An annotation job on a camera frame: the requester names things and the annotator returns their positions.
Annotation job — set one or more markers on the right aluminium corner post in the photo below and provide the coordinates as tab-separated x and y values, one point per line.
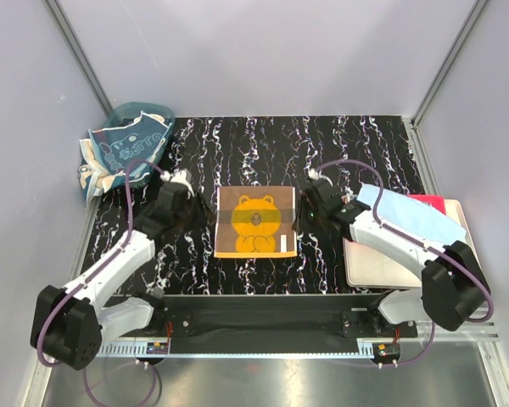
468	26

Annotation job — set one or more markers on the pink folded towel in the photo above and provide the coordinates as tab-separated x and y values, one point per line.
430	200

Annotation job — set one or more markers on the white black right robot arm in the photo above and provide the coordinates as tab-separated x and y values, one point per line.
453	288

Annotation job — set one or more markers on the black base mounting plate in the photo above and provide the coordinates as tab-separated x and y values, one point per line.
269	344

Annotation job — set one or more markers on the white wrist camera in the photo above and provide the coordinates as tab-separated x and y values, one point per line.
316	175
183	177

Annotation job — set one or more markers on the yellow towel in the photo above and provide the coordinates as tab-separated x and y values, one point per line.
255	222

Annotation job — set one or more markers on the white plastic tray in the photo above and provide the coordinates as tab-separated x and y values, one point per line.
396	266

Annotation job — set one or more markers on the left aluminium corner post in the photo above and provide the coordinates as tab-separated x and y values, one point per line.
73	43

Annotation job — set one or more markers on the left controller board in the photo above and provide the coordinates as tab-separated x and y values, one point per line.
158	348

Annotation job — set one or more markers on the teal plastic laundry basket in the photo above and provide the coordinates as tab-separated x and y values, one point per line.
129	114

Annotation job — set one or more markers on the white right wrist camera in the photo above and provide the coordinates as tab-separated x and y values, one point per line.
316	175

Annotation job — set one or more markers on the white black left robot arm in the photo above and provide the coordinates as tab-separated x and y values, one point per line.
93	289

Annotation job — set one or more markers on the slotted cable duct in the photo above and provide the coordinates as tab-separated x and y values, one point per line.
127	349

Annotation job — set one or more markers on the light blue terry towel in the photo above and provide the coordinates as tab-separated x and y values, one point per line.
408	215

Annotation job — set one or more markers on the aluminium front rail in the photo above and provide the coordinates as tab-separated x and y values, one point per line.
82	325

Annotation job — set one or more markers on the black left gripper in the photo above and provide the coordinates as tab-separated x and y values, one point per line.
203	212

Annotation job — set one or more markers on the controller board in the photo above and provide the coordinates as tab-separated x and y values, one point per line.
158	348
390	351

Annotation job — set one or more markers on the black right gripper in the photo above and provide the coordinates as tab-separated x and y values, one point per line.
300	221

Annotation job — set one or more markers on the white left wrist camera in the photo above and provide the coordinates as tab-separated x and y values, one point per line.
183	177

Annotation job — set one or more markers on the aluminium corner post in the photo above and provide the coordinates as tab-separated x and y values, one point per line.
468	26
73	43

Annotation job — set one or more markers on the blue white patterned towel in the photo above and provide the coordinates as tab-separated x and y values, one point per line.
119	157

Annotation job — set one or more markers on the right controller board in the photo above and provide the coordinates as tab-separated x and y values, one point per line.
390	351

